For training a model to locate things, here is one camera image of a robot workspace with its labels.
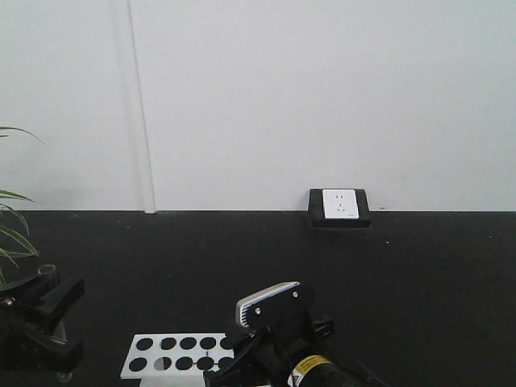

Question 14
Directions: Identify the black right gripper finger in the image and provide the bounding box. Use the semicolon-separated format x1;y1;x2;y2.
226;321;258;357
203;346;266;387

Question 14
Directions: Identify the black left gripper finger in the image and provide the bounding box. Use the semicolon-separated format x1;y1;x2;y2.
7;324;84;371
23;273;85;323

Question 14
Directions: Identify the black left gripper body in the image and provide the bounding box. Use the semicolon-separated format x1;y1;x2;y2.
1;281;42;369

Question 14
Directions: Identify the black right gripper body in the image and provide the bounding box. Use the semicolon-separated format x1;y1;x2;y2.
256;312;335;386

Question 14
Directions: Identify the short clear test tube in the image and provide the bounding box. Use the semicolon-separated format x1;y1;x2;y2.
37;264;59;284

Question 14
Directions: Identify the black yellow right robot arm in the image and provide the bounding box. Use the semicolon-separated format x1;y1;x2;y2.
203;312;386;386

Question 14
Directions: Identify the white test tube rack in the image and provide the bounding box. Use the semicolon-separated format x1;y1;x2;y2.
120;333;234;386

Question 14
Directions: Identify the white socket on black box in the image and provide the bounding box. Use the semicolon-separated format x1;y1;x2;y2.
308;189;372;230

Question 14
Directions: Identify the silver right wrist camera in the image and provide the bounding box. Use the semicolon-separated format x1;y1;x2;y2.
235;281;315;330

